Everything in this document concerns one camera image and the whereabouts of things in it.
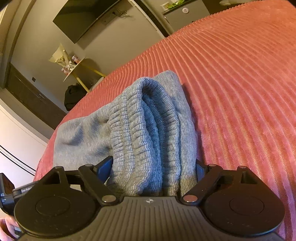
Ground yellow leg side table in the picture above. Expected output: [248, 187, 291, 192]
[63, 58, 107, 93]

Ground grey nightstand cabinet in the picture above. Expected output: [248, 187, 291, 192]
[163, 0, 210, 32]

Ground dark wooden door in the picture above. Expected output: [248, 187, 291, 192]
[6, 65, 66, 129]

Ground black wall television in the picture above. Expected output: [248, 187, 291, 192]
[53, 0, 118, 43]

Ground pink ribbed bedspread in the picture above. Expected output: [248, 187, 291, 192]
[33, 0, 296, 241]

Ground green tray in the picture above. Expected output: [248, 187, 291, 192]
[167, 0, 184, 9]

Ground black bag on floor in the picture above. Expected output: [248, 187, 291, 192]
[64, 84, 87, 111]

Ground cream wrapped flower bouquet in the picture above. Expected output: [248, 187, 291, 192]
[49, 43, 72, 68]

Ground grey knit pants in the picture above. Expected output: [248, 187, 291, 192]
[53, 71, 197, 196]

